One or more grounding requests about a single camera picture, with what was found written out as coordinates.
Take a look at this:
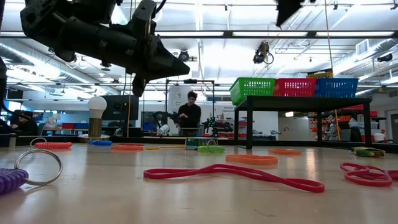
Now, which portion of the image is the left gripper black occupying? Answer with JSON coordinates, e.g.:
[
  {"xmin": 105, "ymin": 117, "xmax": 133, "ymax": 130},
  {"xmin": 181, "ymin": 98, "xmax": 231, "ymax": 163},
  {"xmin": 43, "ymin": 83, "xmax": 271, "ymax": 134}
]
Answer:
[{"xmin": 93, "ymin": 26, "xmax": 190, "ymax": 97}]

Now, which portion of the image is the red plastic basket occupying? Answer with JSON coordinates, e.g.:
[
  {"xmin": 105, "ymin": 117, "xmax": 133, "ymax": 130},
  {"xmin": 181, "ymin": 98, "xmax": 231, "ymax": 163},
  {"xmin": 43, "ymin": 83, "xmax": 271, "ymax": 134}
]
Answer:
[{"xmin": 273, "ymin": 78, "xmax": 318, "ymax": 98}]

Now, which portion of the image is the yellow rubber band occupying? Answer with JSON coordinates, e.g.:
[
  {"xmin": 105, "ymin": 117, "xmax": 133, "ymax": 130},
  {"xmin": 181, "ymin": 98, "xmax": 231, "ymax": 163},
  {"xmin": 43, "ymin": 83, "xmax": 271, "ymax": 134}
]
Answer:
[{"xmin": 144, "ymin": 144, "xmax": 187, "ymax": 151}]

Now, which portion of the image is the green plastic basket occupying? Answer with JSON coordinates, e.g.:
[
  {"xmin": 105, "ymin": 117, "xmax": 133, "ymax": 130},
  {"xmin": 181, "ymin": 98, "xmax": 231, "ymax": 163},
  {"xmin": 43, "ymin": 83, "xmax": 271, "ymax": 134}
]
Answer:
[{"xmin": 229, "ymin": 77, "xmax": 277, "ymax": 106}]

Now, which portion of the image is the blue plastic basket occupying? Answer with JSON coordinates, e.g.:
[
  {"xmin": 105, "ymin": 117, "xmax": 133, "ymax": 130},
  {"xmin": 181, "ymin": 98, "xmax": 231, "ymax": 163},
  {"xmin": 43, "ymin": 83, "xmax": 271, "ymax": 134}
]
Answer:
[{"xmin": 314, "ymin": 77, "xmax": 359, "ymax": 98}]

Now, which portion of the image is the orange rubber band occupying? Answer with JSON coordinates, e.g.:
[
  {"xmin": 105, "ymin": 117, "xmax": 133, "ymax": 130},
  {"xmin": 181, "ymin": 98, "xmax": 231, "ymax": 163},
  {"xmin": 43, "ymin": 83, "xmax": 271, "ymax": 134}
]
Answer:
[
  {"xmin": 226, "ymin": 154, "xmax": 279, "ymax": 166},
  {"xmin": 268, "ymin": 148, "xmax": 302, "ymax": 156},
  {"xmin": 111, "ymin": 144, "xmax": 145, "ymax": 152}
]

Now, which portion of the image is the purple coil wristband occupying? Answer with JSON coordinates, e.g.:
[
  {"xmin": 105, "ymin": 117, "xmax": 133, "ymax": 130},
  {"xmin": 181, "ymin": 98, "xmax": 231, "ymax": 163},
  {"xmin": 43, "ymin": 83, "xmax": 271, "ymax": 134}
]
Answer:
[{"xmin": 0, "ymin": 148, "xmax": 64, "ymax": 195}]

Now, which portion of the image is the white light strip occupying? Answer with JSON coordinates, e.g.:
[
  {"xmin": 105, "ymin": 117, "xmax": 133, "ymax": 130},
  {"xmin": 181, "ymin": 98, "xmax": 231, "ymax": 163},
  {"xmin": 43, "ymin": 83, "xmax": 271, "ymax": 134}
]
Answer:
[
  {"xmin": 315, "ymin": 30, "xmax": 396, "ymax": 37},
  {"xmin": 232, "ymin": 30, "xmax": 307, "ymax": 37},
  {"xmin": 158, "ymin": 30, "xmax": 224, "ymax": 37}
]

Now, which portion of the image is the person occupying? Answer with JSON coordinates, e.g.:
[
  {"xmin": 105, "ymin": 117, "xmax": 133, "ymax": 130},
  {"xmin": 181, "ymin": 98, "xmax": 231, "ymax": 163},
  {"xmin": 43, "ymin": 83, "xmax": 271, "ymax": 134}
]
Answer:
[
  {"xmin": 11, "ymin": 110, "xmax": 40, "ymax": 137},
  {"xmin": 176, "ymin": 90, "xmax": 202, "ymax": 137}
]

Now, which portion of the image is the white rounded device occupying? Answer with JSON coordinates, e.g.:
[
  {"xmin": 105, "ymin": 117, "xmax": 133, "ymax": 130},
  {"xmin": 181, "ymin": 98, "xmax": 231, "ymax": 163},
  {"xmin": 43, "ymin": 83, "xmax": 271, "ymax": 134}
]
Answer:
[{"xmin": 156, "ymin": 123, "xmax": 171, "ymax": 137}]

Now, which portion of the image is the black monitor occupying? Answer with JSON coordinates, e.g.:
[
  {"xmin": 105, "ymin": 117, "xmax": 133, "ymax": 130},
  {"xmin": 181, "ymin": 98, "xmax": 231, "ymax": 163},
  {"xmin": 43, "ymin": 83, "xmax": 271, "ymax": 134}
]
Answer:
[{"xmin": 101, "ymin": 95, "xmax": 140, "ymax": 121}]

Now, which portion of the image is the white bulb brass lamp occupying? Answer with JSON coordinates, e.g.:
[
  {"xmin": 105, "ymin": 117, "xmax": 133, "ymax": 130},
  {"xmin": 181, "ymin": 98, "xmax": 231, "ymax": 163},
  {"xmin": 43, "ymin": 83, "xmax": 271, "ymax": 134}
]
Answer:
[{"xmin": 77, "ymin": 95, "xmax": 111, "ymax": 144}]

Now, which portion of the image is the white ceiling vent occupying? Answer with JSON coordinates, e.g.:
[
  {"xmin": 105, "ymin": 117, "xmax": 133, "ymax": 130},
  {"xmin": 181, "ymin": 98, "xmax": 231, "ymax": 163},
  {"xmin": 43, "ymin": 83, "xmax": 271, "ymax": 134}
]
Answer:
[{"xmin": 355, "ymin": 39, "xmax": 371, "ymax": 57}]

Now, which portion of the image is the green coil wristband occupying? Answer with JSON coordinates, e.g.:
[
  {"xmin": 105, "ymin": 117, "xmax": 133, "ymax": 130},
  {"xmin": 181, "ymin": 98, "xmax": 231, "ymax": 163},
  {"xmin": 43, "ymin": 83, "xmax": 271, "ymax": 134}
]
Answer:
[{"xmin": 197, "ymin": 139, "xmax": 226, "ymax": 154}]

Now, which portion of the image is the black perforated metal shelf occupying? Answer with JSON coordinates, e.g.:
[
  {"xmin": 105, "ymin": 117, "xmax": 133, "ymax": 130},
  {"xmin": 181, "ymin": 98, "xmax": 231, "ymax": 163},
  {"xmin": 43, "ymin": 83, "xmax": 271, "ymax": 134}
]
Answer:
[{"xmin": 234, "ymin": 95, "xmax": 373, "ymax": 150}]

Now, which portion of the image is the blue coil wristband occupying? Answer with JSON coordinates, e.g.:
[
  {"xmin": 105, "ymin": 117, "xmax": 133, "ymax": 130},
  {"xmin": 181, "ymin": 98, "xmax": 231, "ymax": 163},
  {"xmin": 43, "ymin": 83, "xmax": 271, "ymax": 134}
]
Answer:
[{"xmin": 88, "ymin": 139, "xmax": 113, "ymax": 147}]

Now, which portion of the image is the black ceiling fixture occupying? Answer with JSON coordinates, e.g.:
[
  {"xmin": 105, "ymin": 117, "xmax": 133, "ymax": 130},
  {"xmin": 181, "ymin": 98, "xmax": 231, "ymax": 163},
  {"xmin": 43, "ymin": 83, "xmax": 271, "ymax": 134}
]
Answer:
[{"xmin": 376, "ymin": 52, "xmax": 394, "ymax": 63}]

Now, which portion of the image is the red storage bin rack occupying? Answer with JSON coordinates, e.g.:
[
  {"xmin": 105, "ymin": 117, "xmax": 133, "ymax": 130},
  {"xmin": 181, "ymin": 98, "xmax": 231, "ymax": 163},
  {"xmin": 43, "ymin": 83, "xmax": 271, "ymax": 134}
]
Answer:
[{"xmin": 338, "ymin": 105, "xmax": 379, "ymax": 142}]

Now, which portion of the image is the orange coil wristband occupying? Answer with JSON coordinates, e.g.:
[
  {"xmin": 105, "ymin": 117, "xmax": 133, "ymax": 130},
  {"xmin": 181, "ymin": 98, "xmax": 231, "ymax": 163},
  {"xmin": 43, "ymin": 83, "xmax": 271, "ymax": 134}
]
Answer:
[{"xmin": 30, "ymin": 137, "xmax": 73, "ymax": 150}]

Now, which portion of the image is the small yellow crayon box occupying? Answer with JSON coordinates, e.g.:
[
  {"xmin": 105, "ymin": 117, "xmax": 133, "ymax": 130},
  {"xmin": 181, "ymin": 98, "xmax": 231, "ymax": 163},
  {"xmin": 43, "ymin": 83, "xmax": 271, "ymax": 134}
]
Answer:
[{"xmin": 351, "ymin": 146, "xmax": 386, "ymax": 158}]

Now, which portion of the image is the black rig camera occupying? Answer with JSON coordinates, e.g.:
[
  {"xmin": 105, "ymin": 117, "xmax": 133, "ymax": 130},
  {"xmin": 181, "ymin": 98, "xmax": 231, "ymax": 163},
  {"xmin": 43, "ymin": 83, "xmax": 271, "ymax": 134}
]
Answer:
[
  {"xmin": 177, "ymin": 49, "xmax": 190, "ymax": 63},
  {"xmin": 252, "ymin": 41, "xmax": 274, "ymax": 65}
]

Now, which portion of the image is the black background rig frame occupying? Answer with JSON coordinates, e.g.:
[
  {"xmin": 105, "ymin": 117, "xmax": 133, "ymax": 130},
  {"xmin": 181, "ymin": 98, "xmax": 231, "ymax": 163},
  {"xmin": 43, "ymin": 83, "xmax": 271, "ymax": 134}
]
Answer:
[{"xmin": 164, "ymin": 79, "xmax": 216, "ymax": 138}]

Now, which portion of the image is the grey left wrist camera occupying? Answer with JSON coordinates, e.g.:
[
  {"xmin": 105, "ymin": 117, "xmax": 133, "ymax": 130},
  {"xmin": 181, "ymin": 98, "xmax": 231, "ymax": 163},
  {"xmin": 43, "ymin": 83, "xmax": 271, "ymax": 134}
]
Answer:
[{"xmin": 132, "ymin": 0, "xmax": 157, "ymax": 40}]

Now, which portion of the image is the black hanging arm cable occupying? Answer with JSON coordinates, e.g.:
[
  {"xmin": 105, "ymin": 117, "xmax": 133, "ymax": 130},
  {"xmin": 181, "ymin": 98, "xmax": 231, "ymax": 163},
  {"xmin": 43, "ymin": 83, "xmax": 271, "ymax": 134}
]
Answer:
[{"xmin": 0, "ymin": 58, "xmax": 35, "ymax": 134}]

